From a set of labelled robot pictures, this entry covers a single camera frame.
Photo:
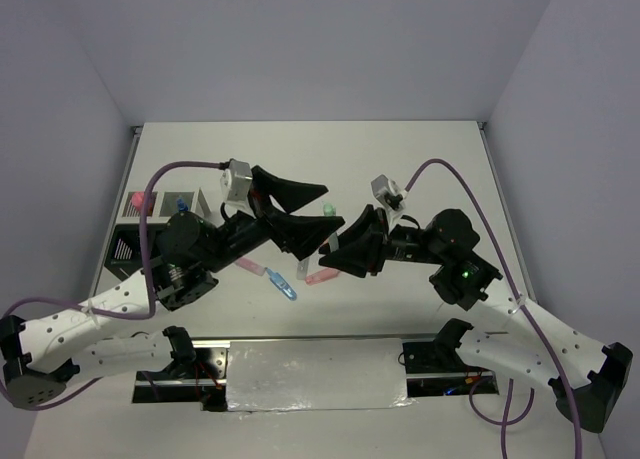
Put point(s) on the blue capped marker in container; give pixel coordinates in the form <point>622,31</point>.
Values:
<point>182,206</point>

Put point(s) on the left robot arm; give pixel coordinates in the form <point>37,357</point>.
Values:
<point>43,356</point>

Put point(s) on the black mounting rail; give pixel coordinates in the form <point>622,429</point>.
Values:
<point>204,383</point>

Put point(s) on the pink glue stick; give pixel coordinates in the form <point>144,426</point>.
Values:
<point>137,200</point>

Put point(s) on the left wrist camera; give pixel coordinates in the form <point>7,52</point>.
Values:
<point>236,182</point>

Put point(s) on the purple highlighter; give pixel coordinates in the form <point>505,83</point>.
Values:
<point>250,266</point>

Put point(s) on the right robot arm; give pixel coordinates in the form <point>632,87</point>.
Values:
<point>512,336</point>

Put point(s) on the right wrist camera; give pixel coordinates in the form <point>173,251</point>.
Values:
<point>389,194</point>

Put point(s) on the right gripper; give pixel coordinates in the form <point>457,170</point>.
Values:
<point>365,254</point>

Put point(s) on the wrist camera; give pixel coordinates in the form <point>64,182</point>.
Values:
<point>389,194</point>
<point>236,182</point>

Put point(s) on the green highlighter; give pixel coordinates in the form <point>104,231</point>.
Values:
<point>329,209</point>

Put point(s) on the white slotted container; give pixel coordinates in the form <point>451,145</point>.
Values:
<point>162,206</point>

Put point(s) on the black slotted container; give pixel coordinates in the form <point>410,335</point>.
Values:
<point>124,254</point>

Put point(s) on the pink highlighter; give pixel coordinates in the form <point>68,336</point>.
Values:
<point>321,276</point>

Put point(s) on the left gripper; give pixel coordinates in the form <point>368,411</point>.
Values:
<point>300,235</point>

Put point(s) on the blue highlighter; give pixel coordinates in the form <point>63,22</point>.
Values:
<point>278,281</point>

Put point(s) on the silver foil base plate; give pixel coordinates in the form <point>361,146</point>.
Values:
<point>310,375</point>

